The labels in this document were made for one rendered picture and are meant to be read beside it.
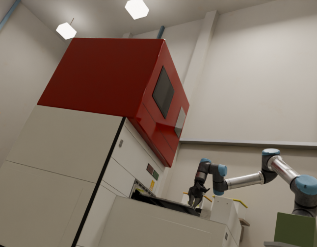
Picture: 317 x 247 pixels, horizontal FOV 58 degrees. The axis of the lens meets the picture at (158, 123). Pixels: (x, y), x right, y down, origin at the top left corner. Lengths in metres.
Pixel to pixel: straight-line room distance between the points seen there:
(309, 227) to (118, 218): 0.98
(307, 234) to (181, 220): 0.62
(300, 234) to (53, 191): 1.29
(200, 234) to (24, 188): 0.99
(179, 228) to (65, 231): 0.56
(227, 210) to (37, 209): 0.99
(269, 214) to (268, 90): 2.39
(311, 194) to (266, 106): 4.20
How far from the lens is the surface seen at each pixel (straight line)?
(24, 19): 11.33
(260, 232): 4.97
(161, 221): 1.57
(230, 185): 2.04
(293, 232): 1.70
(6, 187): 1.89
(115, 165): 1.62
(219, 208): 1.59
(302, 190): 1.76
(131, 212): 1.64
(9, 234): 1.77
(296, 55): 6.45
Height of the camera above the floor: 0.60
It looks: 23 degrees up
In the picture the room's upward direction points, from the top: 19 degrees clockwise
